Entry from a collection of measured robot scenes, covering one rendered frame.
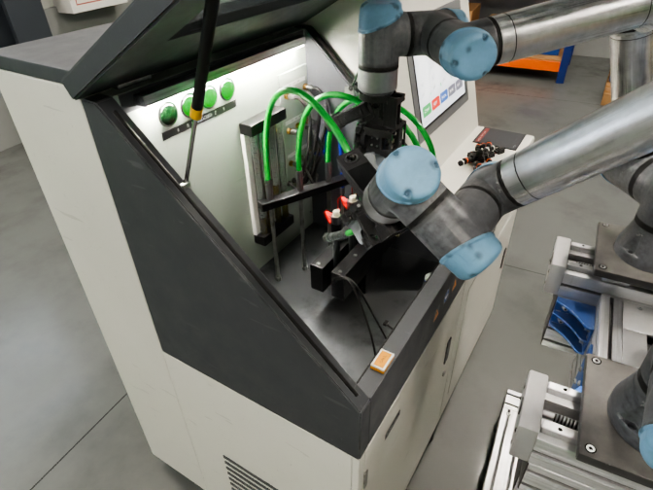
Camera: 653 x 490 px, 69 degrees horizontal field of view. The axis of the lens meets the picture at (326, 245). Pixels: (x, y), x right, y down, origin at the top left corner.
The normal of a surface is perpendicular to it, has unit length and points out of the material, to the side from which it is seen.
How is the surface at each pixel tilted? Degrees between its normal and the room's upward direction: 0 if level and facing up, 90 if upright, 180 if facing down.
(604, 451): 0
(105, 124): 90
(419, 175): 45
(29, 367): 0
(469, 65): 90
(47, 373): 0
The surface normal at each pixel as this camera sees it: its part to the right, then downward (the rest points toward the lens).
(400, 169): 0.11, -0.17
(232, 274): -0.52, 0.51
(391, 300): -0.02, -0.81
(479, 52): 0.18, 0.57
